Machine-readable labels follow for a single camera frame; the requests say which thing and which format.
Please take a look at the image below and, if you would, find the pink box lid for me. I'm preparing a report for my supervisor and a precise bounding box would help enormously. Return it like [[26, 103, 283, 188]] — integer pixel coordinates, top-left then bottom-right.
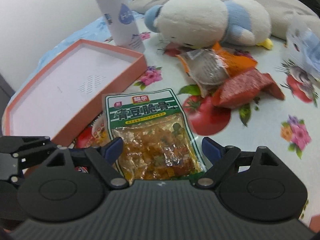
[[2, 40, 147, 146]]

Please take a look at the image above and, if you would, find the orange clear snack pack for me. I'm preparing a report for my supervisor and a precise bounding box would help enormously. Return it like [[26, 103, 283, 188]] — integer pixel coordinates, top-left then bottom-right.
[[177, 43, 258, 98]]

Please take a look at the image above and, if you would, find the red label snack pack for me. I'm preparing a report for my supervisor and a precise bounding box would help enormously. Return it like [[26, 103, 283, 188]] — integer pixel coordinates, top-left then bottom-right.
[[73, 113, 110, 148]]

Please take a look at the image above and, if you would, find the white spray bottle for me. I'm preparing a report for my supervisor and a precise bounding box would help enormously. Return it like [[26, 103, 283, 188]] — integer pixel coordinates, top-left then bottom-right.
[[96, 0, 145, 53]]

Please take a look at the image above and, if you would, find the crumpled blue white plastic bag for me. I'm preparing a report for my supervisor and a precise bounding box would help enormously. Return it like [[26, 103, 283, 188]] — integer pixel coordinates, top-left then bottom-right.
[[283, 14, 319, 81]]

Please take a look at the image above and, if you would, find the white blue plush toy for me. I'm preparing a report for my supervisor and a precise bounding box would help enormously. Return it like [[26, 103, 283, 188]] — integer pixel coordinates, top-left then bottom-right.
[[144, 0, 273, 49]]

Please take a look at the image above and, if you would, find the green pea cartilage snack pack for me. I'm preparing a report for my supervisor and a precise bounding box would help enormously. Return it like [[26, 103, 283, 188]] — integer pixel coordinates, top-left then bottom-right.
[[103, 88, 207, 183]]

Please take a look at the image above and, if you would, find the red sausage snack pack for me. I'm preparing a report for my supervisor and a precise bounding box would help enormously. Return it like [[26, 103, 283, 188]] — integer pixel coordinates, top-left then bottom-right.
[[211, 68, 285, 109]]

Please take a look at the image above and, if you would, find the fruit pattern bed mat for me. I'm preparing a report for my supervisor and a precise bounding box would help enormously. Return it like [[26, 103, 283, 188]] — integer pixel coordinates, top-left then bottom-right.
[[72, 28, 320, 227]]

